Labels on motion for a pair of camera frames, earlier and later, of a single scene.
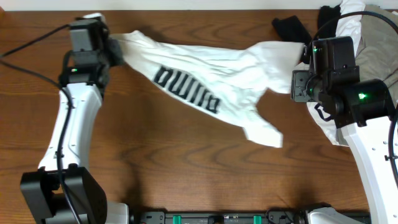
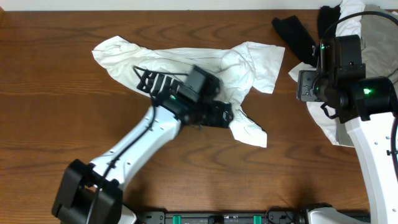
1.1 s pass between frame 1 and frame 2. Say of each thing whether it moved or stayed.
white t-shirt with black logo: moved
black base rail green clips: stayed
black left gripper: moved
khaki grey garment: stayed
